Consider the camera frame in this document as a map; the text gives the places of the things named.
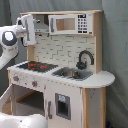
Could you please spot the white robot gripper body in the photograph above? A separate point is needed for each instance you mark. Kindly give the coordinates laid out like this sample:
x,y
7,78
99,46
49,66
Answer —
x,y
25,29

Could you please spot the white dishwasher cabinet door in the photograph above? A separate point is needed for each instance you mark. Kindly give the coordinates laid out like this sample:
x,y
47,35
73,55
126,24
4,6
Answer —
x,y
62,105

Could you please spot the left red stove knob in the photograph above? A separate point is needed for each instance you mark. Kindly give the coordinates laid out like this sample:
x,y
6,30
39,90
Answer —
x,y
16,78

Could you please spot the black toy stovetop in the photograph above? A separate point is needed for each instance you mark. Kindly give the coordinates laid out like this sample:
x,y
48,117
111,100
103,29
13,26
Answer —
x,y
37,66

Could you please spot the grey toy range hood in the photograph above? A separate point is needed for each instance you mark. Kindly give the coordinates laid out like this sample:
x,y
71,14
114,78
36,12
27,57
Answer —
x,y
41,23

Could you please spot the red stove knob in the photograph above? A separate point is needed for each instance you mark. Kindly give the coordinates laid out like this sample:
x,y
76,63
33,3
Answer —
x,y
16,78
34,83

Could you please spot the white wooden toy kitchen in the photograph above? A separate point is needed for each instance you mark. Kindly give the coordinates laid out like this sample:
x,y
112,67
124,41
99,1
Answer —
x,y
63,50

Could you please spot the grey backdrop curtain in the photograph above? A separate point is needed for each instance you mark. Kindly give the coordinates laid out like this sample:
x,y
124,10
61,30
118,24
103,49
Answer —
x,y
115,43

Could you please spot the black toy faucet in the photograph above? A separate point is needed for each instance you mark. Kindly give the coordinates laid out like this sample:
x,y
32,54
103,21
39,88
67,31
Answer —
x,y
82,64

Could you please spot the right red stove knob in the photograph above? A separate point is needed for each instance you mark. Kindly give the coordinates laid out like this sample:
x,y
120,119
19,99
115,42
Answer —
x,y
34,83

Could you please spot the silver toy sink basin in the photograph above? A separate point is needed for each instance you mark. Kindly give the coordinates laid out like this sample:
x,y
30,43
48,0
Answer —
x,y
72,73

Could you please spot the white toy microwave door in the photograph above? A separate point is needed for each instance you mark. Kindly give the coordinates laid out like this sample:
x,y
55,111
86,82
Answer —
x,y
70,24

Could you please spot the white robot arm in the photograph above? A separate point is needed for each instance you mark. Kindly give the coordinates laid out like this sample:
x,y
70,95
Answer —
x,y
8,41

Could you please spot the white toy oven door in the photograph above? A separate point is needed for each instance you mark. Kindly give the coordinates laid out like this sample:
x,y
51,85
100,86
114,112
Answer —
x,y
6,100

